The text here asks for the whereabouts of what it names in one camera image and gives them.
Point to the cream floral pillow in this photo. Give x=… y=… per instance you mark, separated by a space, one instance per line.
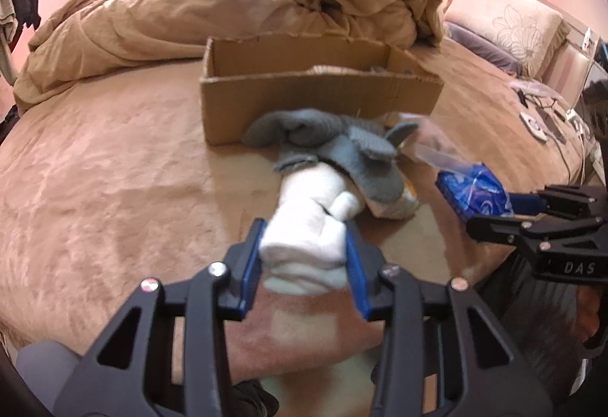
x=528 y=30

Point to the brown cardboard box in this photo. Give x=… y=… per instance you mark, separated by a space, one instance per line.
x=245 y=78

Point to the tan bed sheet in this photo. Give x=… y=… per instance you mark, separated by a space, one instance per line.
x=112 y=181

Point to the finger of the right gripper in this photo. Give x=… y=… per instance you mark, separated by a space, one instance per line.
x=503 y=229
x=562 y=202

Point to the clear plastic snack bag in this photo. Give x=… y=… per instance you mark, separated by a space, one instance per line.
x=420 y=142

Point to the purple pillow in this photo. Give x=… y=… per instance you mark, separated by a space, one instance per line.
x=484 y=49

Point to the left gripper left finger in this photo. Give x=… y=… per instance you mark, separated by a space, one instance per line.
x=164 y=353

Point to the blue tissue pack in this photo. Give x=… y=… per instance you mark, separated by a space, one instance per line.
x=476 y=192

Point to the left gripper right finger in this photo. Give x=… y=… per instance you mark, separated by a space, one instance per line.
x=440 y=330

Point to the tan fleece duvet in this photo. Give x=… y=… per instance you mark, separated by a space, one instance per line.
x=89 y=38

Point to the dark grey sock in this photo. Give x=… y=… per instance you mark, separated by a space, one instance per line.
x=363 y=149

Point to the white charger device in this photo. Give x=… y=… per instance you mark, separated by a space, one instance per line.
x=533 y=127

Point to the white sock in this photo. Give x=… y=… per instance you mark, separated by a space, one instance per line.
x=303 y=249

